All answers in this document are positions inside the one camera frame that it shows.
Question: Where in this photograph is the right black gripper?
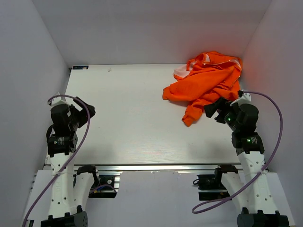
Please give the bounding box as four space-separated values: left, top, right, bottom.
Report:
203 96 241 131

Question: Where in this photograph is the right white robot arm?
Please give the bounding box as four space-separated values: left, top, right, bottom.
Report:
204 96 289 227

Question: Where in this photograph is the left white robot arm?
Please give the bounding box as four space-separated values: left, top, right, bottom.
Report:
40 95 100 227

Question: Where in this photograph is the orange zip-up jacket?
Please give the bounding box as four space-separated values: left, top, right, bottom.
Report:
162 51 243 127

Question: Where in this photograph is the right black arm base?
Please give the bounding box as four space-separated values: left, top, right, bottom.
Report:
193 165 238 201

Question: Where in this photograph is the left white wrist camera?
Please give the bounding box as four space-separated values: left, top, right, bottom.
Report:
47 94 70 107

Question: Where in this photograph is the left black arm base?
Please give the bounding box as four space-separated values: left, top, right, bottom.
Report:
74 165 117 198

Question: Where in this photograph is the aluminium table front rail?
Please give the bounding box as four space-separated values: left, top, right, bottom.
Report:
45 163 244 173

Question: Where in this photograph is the left blue table label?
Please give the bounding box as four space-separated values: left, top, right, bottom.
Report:
72 65 89 70

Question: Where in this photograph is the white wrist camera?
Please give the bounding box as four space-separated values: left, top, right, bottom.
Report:
230 90 251 106
47 94 70 107

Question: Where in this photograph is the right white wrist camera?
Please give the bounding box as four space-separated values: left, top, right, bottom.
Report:
230 90 251 106

